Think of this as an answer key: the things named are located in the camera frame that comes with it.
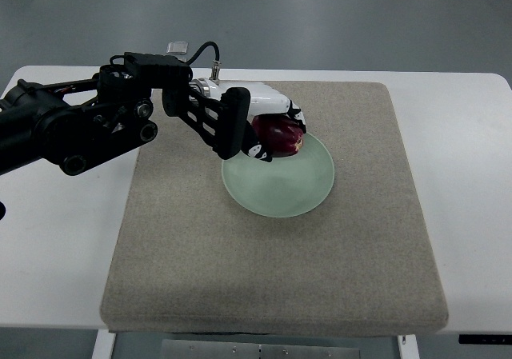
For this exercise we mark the grey metal base plate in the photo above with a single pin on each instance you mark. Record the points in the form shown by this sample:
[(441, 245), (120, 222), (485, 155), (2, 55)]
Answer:
[(218, 349)]

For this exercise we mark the dark red apple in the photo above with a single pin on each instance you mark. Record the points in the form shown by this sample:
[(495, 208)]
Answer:
[(279, 134)]

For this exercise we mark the black table control panel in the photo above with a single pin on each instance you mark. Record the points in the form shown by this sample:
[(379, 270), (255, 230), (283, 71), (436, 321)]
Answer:
[(484, 339)]

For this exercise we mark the beige fabric cushion mat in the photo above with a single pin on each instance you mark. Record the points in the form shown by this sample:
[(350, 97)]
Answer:
[(189, 259)]

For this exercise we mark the upper clear plastic floor piece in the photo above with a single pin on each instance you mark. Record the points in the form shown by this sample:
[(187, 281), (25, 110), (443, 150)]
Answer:
[(179, 47)]

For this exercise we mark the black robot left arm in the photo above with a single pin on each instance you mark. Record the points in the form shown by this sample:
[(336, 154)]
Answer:
[(82, 124)]

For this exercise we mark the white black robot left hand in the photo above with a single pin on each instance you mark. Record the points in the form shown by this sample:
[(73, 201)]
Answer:
[(263, 100)]

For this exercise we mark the white table leg frame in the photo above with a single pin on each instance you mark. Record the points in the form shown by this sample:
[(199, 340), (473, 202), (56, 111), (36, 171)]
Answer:
[(104, 345)]

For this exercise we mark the pale green round plate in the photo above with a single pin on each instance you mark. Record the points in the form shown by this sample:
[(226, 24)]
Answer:
[(285, 187)]

